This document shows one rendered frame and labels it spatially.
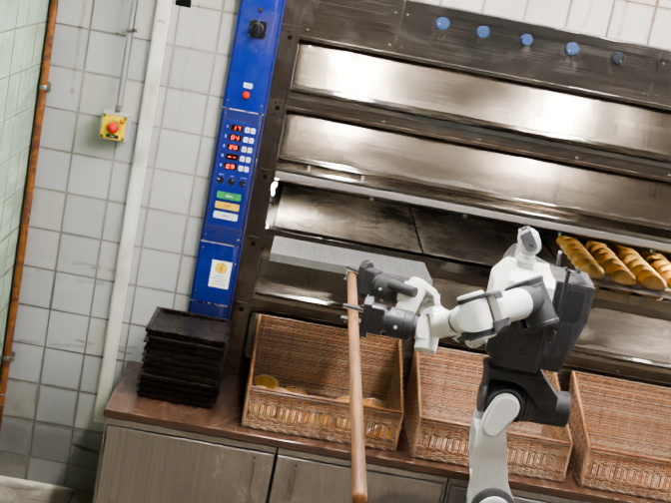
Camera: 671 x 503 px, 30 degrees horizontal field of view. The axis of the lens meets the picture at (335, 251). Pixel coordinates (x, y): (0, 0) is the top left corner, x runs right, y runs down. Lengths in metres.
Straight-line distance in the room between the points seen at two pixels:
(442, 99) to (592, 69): 0.56
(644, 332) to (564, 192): 0.64
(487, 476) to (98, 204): 1.78
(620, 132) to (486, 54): 0.57
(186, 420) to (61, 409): 0.78
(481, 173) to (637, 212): 0.60
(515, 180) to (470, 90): 0.37
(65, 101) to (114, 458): 1.31
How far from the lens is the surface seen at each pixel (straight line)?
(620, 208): 4.78
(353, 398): 2.95
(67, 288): 4.85
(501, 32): 4.64
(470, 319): 3.41
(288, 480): 4.42
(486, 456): 3.99
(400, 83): 4.61
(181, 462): 4.42
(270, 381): 4.70
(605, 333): 4.91
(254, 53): 4.57
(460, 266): 4.75
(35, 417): 5.05
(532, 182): 4.71
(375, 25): 4.60
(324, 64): 4.61
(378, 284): 4.00
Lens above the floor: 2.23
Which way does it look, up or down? 13 degrees down
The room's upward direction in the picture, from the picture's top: 11 degrees clockwise
